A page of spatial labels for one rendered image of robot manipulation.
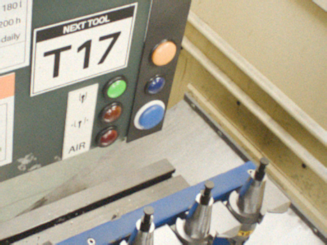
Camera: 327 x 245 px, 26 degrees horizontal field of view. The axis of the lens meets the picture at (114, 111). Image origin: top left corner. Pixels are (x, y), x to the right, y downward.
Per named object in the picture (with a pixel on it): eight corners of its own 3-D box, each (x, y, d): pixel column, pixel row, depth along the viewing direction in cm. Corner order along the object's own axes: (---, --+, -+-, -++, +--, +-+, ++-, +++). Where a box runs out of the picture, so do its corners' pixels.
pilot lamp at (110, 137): (117, 143, 72) (120, 127, 70) (99, 150, 71) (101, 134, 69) (114, 140, 72) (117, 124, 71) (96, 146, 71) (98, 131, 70)
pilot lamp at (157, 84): (165, 92, 70) (168, 74, 69) (146, 98, 69) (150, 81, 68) (161, 89, 71) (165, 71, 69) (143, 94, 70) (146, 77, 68)
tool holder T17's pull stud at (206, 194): (204, 193, 110) (209, 178, 107) (212, 200, 109) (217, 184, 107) (197, 198, 109) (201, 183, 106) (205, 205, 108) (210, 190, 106)
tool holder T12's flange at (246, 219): (250, 194, 123) (254, 185, 122) (270, 221, 119) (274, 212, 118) (219, 203, 121) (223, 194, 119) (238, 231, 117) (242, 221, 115)
